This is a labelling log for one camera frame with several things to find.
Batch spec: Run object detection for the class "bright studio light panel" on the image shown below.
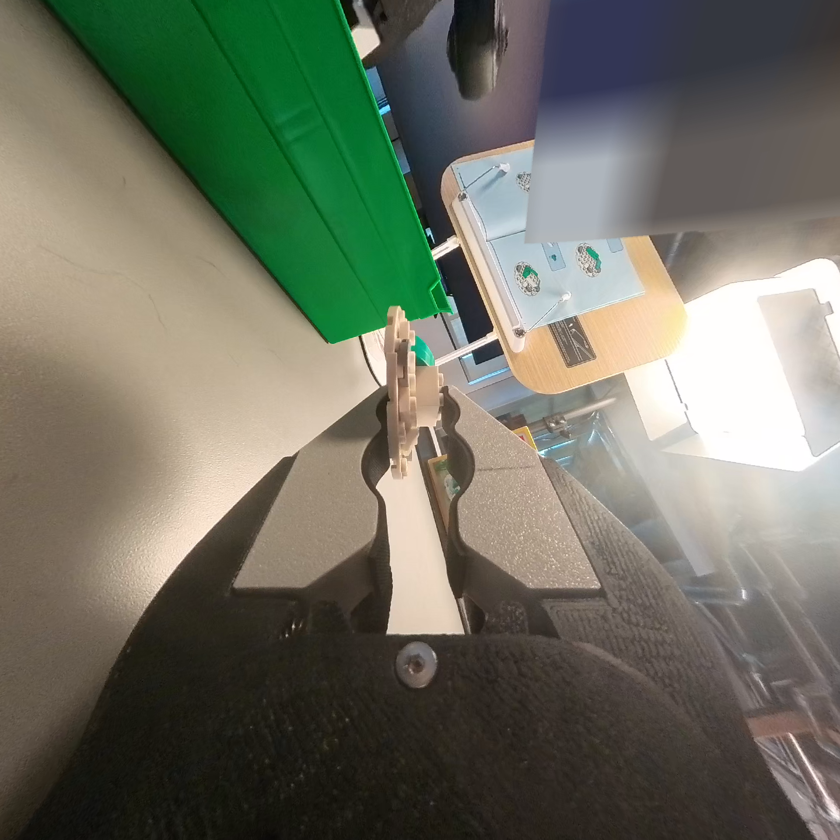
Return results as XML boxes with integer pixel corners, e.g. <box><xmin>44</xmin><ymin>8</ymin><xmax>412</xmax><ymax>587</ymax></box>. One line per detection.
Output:
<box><xmin>623</xmin><ymin>257</ymin><xmax>840</xmax><ymax>474</ymax></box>

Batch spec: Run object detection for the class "small light grey lego brick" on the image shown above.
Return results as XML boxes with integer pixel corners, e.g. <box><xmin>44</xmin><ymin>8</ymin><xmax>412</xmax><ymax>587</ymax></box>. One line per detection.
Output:
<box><xmin>411</xmin><ymin>364</ymin><xmax>447</xmax><ymax>428</ymax></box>

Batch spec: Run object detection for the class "wooden book stand white base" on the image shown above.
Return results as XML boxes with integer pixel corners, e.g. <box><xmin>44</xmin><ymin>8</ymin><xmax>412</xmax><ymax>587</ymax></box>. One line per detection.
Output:
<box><xmin>358</xmin><ymin>138</ymin><xmax>691</xmax><ymax>396</ymax></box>

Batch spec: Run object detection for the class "round white lego plate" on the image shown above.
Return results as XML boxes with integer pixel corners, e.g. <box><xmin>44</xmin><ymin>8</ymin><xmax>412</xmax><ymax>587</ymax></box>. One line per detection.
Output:
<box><xmin>381</xmin><ymin>303</ymin><xmax>422</xmax><ymax>481</ymax></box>

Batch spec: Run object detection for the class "green plastic bin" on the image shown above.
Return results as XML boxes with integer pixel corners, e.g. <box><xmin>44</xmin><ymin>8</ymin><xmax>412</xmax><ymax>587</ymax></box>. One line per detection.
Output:
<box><xmin>45</xmin><ymin>0</ymin><xmax>455</xmax><ymax>347</ymax></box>

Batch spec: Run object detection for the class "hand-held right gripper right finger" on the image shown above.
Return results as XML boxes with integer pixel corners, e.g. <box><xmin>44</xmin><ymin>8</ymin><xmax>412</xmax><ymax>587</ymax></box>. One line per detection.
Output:
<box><xmin>443</xmin><ymin>386</ymin><xmax>604</xmax><ymax>604</ymax></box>

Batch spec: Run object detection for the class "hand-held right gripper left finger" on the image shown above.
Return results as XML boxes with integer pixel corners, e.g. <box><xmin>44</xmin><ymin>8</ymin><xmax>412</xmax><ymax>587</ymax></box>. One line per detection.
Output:
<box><xmin>232</xmin><ymin>388</ymin><xmax>395</xmax><ymax>605</ymax></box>

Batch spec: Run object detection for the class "metal clamp rod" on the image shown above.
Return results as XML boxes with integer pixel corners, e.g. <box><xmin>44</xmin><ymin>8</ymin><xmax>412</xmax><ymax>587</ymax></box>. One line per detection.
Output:
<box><xmin>535</xmin><ymin>394</ymin><xmax>622</xmax><ymax>437</ymax></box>

